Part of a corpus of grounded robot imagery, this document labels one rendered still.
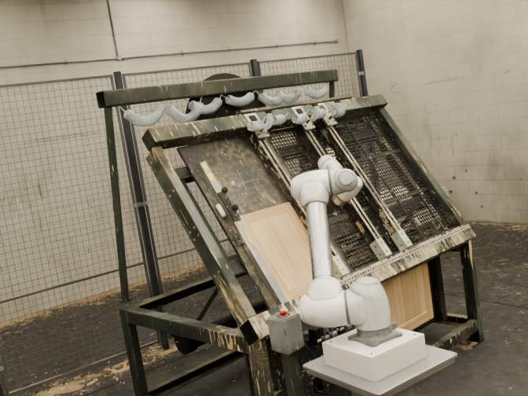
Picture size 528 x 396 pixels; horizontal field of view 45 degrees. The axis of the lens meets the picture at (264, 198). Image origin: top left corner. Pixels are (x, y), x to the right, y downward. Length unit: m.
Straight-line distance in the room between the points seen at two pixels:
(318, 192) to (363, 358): 0.80
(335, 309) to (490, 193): 6.47
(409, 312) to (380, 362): 1.94
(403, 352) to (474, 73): 6.55
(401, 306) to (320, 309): 1.81
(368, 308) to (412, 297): 1.89
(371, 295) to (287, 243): 1.02
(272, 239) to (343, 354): 1.04
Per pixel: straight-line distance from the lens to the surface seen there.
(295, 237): 3.78
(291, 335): 3.15
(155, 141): 3.60
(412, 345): 2.91
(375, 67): 10.23
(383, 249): 4.11
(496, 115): 8.91
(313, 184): 3.05
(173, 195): 3.55
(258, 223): 3.69
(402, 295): 4.61
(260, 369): 3.37
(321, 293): 2.86
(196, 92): 4.38
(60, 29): 8.30
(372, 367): 2.76
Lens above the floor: 1.91
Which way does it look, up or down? 7 degrees down
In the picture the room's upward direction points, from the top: 9 degrees counter-clockwise
